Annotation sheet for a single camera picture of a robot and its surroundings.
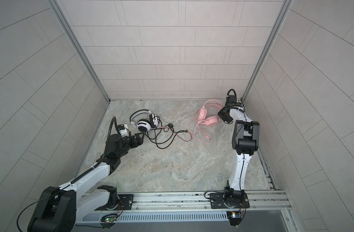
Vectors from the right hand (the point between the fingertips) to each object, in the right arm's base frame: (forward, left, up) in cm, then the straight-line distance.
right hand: (220, 113), depth 103 cm
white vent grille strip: (-57, +42, -5) cm, 71 cm away
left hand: (-17, +51, +8) cm, 55 cm away
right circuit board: (-59, +6, -6) cm, 60 cm away
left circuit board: (-57, +64, 0) cm, 85 cm away
